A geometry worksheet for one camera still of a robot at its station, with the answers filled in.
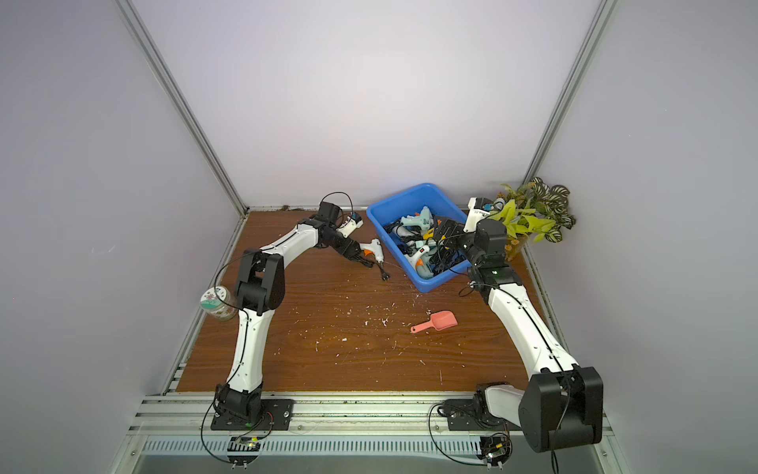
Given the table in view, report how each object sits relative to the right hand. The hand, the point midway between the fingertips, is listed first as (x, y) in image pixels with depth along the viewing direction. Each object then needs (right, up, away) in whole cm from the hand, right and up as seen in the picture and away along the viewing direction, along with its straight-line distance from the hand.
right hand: (451, 214), depth 77 cm
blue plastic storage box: (-15, +7, +34) cm, 38 cm away
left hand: (-29, -8, +29) cm, 42 cm away
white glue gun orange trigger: (-8, -14, +20) cm, 26 cm away
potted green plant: (+29, +2, +15) cm, 33 cm away
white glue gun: (-22, -10, +29) cm, 38 cm away
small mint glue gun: (-3, 0, +29) cm, 29 cm away
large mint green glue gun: (-5, -18, +20) cm, 27 cm away
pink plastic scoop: (-2, -32, +11) cm, 34 cm away
